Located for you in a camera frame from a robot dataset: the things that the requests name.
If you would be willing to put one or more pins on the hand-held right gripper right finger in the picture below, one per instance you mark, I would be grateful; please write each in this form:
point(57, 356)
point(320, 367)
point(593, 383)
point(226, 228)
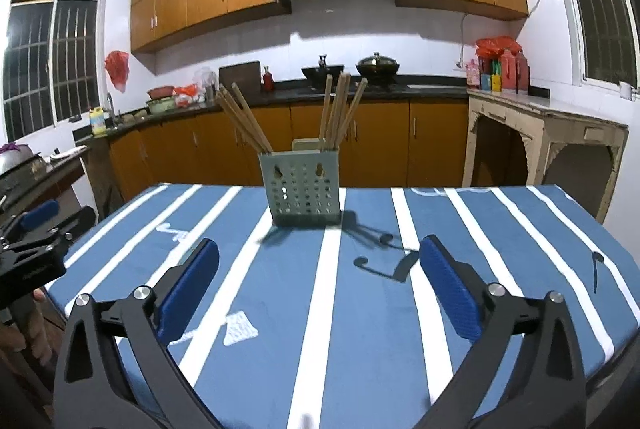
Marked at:
point(450, 294)

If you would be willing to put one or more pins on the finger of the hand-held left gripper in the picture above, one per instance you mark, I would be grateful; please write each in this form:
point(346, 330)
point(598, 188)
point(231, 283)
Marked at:
point(37, 215)
point(75, 223)

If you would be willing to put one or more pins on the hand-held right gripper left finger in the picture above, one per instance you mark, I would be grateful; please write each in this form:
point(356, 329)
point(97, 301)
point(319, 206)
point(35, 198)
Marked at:
point(187, 294)

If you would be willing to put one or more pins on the green perforated utensil holder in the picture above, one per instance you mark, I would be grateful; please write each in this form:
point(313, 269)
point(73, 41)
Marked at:
point(300, 189)

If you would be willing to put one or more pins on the person's left hand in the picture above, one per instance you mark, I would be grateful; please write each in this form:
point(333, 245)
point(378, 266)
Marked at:
point(40, 324)

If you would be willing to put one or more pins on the metal pot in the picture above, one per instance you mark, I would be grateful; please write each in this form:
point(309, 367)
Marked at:
point(17, 159)

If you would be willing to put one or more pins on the blue white striped tablecloth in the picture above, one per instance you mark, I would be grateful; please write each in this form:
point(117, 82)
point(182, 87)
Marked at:
point(380, 334)

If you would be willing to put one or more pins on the yellow detergent bottle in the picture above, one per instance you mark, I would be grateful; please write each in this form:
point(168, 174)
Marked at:
point(98, 123)

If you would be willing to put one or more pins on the metal faucet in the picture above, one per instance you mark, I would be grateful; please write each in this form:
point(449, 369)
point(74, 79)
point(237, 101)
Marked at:
point(109, 101)

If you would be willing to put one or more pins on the pale green basin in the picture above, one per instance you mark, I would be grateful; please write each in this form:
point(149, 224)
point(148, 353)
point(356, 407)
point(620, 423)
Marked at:
point(160, 105)

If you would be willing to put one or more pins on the red bowl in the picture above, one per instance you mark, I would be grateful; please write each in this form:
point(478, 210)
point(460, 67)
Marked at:
point(160, 92)

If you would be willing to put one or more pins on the red hanging plastic bag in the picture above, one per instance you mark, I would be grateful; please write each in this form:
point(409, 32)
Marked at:
point(117, 66)

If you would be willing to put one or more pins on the wooden base cabinets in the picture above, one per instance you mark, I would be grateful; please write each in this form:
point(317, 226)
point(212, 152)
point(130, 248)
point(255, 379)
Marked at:
point(380, 139)

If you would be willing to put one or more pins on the cream wooden table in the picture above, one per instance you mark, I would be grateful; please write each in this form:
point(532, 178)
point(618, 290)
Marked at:
point(500, 116)

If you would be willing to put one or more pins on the clear plastic bag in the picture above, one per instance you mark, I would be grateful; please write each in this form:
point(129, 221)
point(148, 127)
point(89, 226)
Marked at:
point(206, 81)

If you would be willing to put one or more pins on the black kitchen countertop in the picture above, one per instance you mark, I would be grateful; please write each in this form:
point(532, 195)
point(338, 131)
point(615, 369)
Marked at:
point(435, 91)

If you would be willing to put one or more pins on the yellow blue box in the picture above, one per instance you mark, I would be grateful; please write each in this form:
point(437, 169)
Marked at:
point(491, 82)

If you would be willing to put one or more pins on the gas stove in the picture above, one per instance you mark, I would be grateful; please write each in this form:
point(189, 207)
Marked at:
point(395, 85)

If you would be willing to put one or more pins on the pink bottle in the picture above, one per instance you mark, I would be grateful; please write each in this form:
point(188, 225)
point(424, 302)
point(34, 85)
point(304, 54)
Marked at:
point(473, 76)

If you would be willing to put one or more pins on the dark cutting board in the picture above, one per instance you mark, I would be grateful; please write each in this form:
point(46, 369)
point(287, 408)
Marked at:
point(240, 76)

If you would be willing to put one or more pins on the small red bottle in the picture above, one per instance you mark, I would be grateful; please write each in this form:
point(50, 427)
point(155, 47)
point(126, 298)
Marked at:
point(268, 81)

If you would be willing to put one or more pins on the red oil bottle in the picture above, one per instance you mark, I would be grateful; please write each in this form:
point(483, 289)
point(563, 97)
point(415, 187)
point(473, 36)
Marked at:
point(522, 71)
point(507, 71)

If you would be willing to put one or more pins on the black wok with lid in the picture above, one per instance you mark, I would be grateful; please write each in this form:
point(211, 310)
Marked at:
point(378, 68)

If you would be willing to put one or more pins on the black pot with spatula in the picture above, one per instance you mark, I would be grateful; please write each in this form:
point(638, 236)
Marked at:
point(312, 76)

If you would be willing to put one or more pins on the crumpled red plastic bag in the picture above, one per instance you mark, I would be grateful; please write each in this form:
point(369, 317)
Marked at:
point(495, 45)

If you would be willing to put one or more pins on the white cup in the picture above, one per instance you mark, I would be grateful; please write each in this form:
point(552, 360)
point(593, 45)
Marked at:
point(625, 90)

